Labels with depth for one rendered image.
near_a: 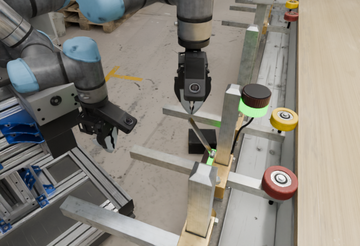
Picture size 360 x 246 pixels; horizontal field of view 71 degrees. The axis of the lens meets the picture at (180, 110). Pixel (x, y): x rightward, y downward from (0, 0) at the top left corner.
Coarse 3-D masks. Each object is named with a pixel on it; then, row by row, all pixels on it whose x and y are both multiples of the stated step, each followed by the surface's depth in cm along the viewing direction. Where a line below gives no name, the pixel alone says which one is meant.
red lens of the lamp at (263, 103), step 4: (248, 84) 56; (268, 88) 55; (244, 96) 53; (248, 96) 52; (244, 100) 54; (248, 100) 53; (252, 100) 52; (256, 100) 52; (260, 100) 52; (264, 100) 52; (268, 100) 53; (248, 104) 53; (252, 104) 53; (256, 104) 52; (260, 104) 52; (264, 104) 52; (268, 104) 54
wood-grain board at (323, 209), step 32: (320, 0) 175; (352, 0) 175; (320, 32) 132; (352, 32) 132; (320, 64) 105; (352, 64) 105; (320, 96) 88; (352, 96) 88; (320, 128) 76; (352, 128) 76; (320, 160) 66; (352, 160) 66; (320, 192) 59; (352, 192) 59; (320, 224) 53; (352, 224) 53
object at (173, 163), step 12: (132, 156) 75; (144, 156) 73; (156, 156) 72; (168, 156) 72; (168, 168) 72; (180, 168) 70; (228, 180) 66; (240, 180) 66; (252, 180) 66; (252, 192) 66; (264, 192) 64
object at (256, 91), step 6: (252, 84) 56; (258, 84) 56; (246, 90) 54; (252, 90) 54; (258, 90) 54; (264, 90) 54; (252, 96) 52; (258, 96) 52; (264, 96) 52; (258, 108) 53; (252, 120) 59; (234, 144) 66
